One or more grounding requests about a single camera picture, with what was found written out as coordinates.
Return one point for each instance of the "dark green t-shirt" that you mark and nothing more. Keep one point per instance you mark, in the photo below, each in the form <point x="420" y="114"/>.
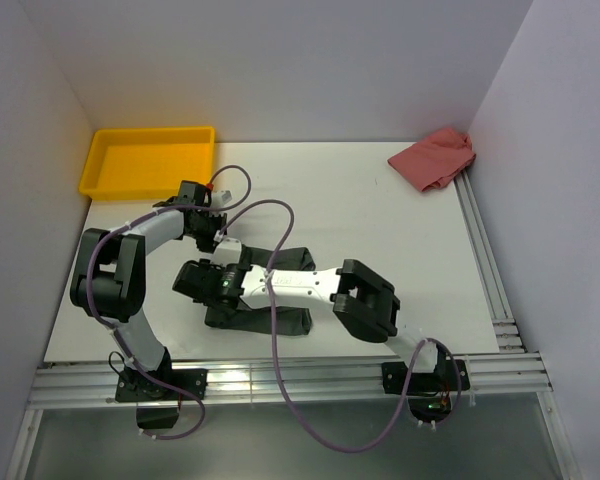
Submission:
<point x="290" y="321"/>

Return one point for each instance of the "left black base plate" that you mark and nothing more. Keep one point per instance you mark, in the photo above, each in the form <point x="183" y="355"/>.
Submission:
<point x="133" y="387"/>

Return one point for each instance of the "folded pink t-shirt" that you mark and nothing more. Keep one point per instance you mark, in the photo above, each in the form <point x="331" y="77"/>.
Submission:
<point x="433" y="162"/>

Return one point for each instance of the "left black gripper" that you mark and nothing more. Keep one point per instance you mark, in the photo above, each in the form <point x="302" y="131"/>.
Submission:
<point x="221" y="220"/>

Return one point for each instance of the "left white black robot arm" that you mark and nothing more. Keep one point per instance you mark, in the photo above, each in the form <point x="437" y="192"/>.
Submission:
<point x="109" y="276"/>

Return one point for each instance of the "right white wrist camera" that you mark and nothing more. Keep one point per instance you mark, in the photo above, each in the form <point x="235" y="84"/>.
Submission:
<point x="227" y="250"/>

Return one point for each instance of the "right side aluminium rail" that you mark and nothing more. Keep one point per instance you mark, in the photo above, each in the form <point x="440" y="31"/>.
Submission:
<point x="505" y="326"/>

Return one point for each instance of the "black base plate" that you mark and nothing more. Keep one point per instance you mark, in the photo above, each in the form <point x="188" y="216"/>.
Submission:
<point x="444" y="377"/>
<point x="133" y="387"/>

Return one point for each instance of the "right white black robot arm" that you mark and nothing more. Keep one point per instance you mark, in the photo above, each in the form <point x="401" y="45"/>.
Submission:
<point x="364" y="302"/>

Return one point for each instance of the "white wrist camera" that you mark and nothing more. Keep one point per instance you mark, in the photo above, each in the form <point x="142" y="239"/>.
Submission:
<point x="220" y="199"/>
<point x="227" y="250"/>

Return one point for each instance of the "yellow plastic tray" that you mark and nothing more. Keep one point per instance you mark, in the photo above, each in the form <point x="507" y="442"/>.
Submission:
<point x="146" y="163"/>

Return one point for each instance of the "front aluminium rail frame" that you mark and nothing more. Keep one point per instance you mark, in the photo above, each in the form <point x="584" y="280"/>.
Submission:
<point x="91" y="385"/>

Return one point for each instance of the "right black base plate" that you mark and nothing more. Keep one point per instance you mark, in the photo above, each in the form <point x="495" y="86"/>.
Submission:
<point x="444" y="377"/>

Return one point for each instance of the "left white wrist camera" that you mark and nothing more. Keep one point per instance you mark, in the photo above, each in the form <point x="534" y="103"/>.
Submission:
<point x="220" y="199"/>

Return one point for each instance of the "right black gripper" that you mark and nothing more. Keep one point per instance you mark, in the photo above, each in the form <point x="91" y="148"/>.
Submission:
<point x="205" y="263"/>

